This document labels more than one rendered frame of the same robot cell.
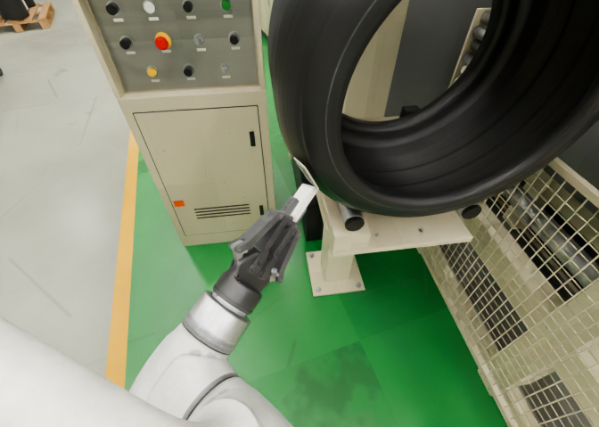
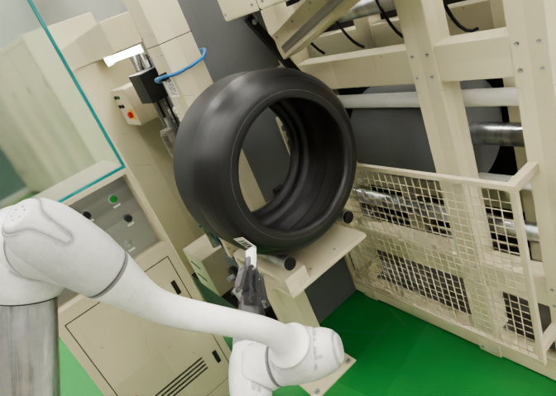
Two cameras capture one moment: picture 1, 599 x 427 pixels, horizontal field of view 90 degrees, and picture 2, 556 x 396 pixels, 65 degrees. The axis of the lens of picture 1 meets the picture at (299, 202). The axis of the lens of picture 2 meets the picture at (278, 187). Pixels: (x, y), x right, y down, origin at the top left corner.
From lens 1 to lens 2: 81 cm
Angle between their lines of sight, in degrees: 28
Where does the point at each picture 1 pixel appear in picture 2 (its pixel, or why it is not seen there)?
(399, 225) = (320, 255)
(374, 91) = (249, 191)
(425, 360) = (440, 373)
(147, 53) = not seen: hidden behind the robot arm
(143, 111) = (74, 318)
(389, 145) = (280, 215)
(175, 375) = (248, 355)
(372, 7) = (232, 156)
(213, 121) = not seen: hidden behind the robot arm
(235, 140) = not seen: hidden behind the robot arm
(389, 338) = (403, 379)
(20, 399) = (214, 307)
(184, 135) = (117, 319)
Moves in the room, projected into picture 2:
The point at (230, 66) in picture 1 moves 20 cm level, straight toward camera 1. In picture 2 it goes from (131, 239) to (150, 249)
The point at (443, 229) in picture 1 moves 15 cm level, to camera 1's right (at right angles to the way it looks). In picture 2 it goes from (347, 240) to (376, 219)
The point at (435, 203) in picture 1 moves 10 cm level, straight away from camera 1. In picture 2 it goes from (321, 221) to (320, 206)
